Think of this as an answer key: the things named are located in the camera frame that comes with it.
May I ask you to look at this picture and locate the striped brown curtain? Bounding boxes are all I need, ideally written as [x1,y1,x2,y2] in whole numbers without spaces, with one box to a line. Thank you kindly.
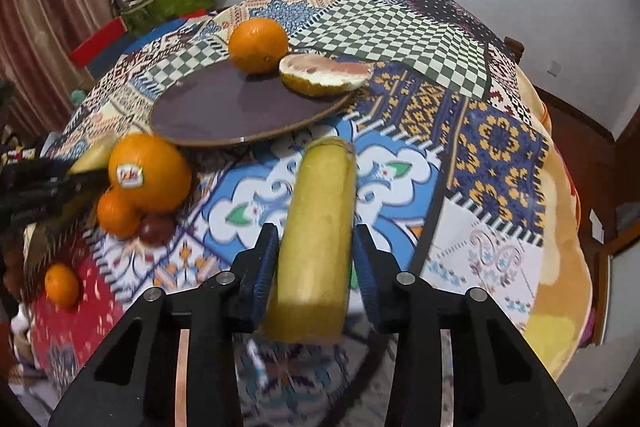
[0,0,131,128]

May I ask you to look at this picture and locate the grapefruit slice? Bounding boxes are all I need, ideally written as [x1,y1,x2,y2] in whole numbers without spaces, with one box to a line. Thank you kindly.
[278,53,373,98]

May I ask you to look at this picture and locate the green bag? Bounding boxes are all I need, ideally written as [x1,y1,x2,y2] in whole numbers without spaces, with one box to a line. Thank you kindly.
[117,0,216,32]

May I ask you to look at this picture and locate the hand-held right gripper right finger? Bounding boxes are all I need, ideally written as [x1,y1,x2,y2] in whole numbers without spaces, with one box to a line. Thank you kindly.
[352,223,581,427]

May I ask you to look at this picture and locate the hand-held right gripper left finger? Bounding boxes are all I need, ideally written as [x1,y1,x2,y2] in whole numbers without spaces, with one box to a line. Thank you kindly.
[47,223,280,427]

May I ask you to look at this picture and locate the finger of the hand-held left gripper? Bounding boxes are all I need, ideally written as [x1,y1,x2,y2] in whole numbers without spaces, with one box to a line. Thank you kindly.
[0,171,108,228]
[0,157,66,192]

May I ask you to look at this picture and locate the cut yellow banana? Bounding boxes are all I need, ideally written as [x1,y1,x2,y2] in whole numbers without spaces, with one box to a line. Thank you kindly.
[67,138,121,175]
[264,138,357,344]

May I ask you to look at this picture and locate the brown round plate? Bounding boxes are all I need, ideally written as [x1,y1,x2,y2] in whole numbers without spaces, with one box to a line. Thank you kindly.
[150,59,356,148]

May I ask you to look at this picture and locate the small tangerine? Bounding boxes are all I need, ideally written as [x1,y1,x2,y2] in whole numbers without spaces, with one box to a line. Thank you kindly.
[96,188,142,239]
[44,263,81,309]

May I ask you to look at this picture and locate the red box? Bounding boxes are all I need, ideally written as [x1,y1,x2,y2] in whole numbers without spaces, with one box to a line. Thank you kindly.
[69,18,132,68]

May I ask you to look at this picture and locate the patchwork printed blanket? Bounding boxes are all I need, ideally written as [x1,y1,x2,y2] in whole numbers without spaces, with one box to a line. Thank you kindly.
[22,0,593,427]

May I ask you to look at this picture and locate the white paper scrap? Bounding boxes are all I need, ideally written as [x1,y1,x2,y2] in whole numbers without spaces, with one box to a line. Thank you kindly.
[590,207,606,243]

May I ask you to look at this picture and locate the yellow fleece blanket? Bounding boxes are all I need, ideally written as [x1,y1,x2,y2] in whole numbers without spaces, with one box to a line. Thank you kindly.
[515,67,593,373]

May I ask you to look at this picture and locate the large orange with sticker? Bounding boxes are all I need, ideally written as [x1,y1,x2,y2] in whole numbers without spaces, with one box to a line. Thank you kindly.
[108,133,192,214]

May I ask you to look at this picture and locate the dark red plum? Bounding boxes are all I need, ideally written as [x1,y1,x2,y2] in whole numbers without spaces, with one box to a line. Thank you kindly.
[138,213,176,248]

